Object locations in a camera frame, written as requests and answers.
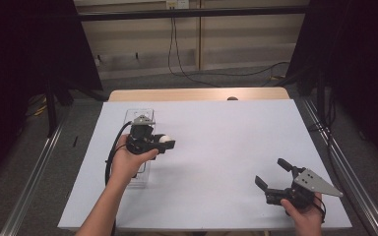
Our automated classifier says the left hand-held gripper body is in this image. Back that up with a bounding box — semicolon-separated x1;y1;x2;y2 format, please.
126;114;161;156

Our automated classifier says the white wall socket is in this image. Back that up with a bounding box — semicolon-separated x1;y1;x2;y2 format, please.
165;0;190;10

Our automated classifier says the thick black gripper cable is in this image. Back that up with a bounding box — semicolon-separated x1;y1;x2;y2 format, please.
103;120;134;186

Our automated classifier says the black horizontal bar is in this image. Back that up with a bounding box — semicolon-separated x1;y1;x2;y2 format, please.
77;5;309;23

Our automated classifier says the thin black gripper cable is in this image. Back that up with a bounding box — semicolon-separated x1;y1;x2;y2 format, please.
314;194;328;224

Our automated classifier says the person's left hand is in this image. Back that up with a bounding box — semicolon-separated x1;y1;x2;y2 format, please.
109;133;160;185

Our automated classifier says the black power cable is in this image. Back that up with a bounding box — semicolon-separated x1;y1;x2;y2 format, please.
171;18;291;79
167;18;222;89

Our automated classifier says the black curtain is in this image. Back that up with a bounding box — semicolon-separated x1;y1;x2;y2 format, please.
0;0;104;188
284;0;378;175

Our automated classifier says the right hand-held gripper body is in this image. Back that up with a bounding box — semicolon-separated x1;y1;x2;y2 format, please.
264;167;345;210

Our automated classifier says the clear plastic container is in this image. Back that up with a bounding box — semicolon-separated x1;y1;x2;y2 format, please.
122;107;156;190

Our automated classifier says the person's right hand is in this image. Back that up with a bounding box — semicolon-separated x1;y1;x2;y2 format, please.
280;193;326;229

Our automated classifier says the black metal stand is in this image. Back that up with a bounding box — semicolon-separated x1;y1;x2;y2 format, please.
43;78;67;139
314;75;330;132

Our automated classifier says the yellow cable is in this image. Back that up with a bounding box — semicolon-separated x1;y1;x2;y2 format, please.
29;103;47;118

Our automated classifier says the metal floor rail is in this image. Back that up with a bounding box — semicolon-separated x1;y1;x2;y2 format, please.
0;107;71;236
299;97;378;236

